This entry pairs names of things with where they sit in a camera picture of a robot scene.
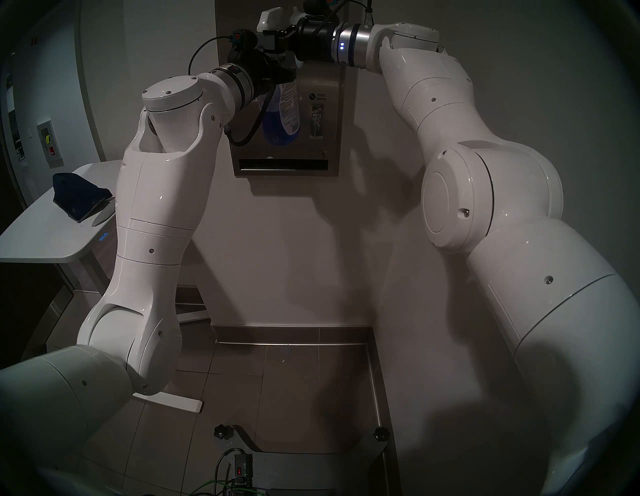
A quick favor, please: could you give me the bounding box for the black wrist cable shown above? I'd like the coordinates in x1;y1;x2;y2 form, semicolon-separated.
188;35;275;147
325;0;374;24

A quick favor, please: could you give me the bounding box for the green cable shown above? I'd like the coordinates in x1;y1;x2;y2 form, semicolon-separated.
187;477;251;496

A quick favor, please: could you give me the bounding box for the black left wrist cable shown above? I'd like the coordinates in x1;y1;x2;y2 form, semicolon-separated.
188;35;275;147

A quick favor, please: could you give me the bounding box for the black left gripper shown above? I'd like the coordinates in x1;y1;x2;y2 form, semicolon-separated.
227;29;296;99

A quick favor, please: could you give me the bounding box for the black base cable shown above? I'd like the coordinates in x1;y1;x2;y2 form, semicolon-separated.
214;447;244;490

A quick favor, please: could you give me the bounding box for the white table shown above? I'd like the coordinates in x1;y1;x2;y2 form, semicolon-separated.
0;160;211;414

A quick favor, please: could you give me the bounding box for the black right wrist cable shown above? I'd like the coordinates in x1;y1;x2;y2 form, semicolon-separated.
325;0;374;24

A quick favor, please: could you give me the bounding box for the grey robot base frame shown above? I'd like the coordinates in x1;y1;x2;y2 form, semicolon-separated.
215;425;392;496

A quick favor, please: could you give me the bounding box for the stainless steel wall dispenser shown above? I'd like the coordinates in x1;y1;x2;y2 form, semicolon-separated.
215;0;351;178

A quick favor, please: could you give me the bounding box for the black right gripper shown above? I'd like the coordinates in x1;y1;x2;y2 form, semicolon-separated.
263;13;336;64

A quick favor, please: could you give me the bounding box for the blue cleaner spray bottle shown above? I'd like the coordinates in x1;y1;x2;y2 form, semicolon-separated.
257;7;302;147

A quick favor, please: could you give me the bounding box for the dark blue cloth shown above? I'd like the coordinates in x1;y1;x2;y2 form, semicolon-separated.
52;172;117;224

